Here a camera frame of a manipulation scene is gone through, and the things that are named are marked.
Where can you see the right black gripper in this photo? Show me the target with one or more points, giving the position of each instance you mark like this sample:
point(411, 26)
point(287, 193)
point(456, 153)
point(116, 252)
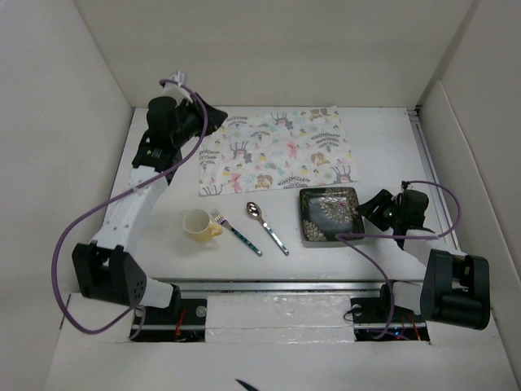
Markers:
point(382, 199)

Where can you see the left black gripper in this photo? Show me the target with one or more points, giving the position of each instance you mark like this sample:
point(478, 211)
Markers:
point(215, 118)

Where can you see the black floral square plate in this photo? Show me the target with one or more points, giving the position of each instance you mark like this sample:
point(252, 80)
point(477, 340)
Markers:
point(328, 211)

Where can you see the white floral cloth napkin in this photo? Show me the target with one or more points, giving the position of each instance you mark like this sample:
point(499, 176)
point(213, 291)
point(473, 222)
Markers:
point(274, 151)

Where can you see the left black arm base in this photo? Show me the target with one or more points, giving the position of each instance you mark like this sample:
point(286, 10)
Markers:
point(183, 323)

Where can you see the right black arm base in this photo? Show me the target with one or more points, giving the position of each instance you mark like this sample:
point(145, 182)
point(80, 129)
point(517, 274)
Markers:
point(369, 316)

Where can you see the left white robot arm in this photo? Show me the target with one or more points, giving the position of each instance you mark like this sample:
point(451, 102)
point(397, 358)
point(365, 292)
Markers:
point(106, 269)

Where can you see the yellow ceramic mug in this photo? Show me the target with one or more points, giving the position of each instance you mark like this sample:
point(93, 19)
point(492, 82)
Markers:
point(197, 223)

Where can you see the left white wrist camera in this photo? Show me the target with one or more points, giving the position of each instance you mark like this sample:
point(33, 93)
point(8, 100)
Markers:
point(174, 87)

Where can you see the aluminium rail frame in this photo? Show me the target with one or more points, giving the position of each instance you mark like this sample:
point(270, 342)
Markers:
point(388, 148)

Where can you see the fork with teal handle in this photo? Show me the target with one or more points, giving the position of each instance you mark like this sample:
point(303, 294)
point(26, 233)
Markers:
point(219, 218)

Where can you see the spoon with teal handle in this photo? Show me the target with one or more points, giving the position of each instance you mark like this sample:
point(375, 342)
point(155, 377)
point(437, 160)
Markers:
point(254, 211)

